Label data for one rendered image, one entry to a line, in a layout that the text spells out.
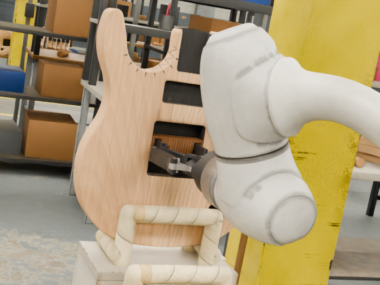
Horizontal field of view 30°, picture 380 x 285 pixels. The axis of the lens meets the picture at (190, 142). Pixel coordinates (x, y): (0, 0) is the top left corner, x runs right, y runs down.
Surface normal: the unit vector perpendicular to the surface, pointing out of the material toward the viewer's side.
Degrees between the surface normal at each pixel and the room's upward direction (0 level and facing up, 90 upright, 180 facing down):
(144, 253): 0
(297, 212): 85
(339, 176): 90
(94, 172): 88
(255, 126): 116
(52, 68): 90
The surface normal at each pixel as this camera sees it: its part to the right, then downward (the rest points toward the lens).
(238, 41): -0.07, -0.28
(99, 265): 0.18, -0.97
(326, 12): 0.33, 0.23
